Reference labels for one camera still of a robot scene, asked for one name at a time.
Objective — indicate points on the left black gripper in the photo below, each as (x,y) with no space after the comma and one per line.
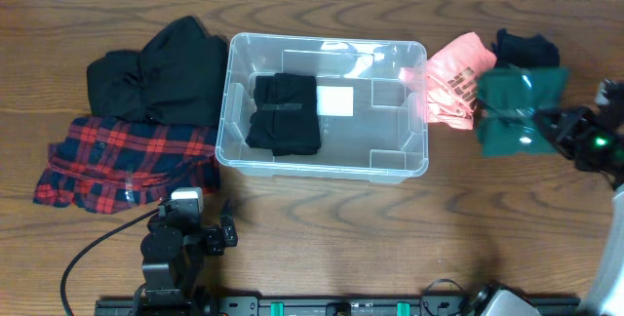
(215,245)

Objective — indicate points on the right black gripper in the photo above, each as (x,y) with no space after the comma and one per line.
(575,124)

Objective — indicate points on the dark green garment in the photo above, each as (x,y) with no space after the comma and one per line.
(508,99)

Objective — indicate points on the navy garment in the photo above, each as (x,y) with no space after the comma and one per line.
(525,52)

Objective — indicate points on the black taped garment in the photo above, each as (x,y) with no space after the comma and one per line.
(286,120)

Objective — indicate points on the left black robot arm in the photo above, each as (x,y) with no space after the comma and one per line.
(175,247)

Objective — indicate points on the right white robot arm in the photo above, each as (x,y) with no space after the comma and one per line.
(606,294)

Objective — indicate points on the red navy plaid shirt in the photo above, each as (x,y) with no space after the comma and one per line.
(106,165)

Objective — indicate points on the large black folded garment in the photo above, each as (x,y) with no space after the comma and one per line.
(177,78)

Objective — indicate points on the coral pink printed shirt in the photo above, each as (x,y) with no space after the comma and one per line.
(452,75)

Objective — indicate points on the white label in bin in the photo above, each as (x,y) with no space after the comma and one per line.
(335,101)

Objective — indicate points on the clear plastic storage bin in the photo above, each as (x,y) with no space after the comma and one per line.
(385,141)

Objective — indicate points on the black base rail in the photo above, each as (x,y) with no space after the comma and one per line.
(253,306)

